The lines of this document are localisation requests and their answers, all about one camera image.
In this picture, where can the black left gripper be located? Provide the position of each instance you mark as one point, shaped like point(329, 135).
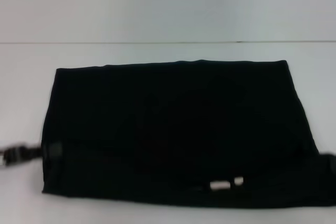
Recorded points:
point(6, 155)

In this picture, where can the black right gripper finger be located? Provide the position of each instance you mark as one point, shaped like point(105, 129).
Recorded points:
point(329, 159)

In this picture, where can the black shirt with FREE print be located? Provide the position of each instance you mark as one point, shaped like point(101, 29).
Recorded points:
point(170, 129)

